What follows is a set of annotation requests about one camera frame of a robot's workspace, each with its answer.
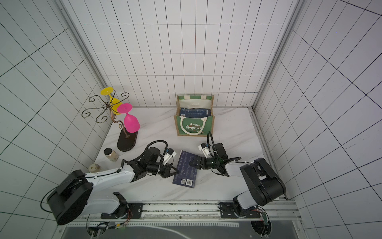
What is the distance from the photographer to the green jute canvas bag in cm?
87

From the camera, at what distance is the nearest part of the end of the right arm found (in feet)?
2.31

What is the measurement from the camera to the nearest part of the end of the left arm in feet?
2.09

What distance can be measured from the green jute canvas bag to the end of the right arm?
154 mm
